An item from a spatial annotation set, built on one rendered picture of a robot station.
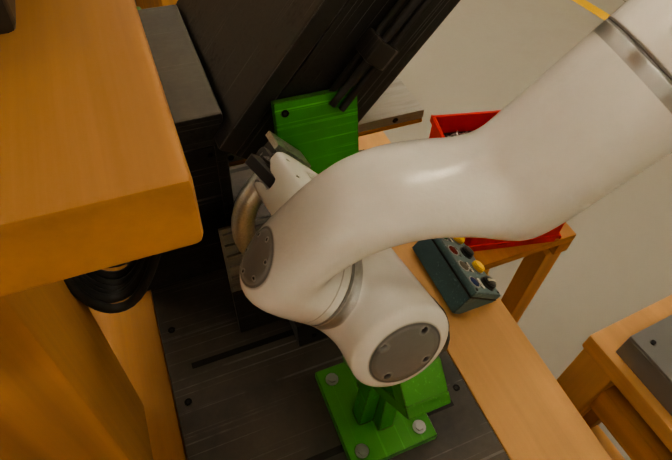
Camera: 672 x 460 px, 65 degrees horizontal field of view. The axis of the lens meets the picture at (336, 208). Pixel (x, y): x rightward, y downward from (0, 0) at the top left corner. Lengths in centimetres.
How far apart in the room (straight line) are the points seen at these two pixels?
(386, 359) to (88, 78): 27
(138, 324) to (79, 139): 74
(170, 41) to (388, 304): 59
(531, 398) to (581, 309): 133
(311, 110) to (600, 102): 42
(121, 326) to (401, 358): 63
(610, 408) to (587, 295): 113
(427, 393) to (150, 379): 46
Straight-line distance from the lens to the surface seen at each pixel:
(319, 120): 70
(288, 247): 36
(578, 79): 36
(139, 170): 21
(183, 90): 76
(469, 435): 86
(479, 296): 93
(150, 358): 92
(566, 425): 92
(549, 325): 212
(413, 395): 61
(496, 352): 93
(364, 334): 39
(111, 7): 32
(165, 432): 87
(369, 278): 41
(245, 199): 66
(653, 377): 105
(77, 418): 56
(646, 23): 36
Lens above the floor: 168
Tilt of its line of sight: 48 degrees down
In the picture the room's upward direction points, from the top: 5 degrees clockwise
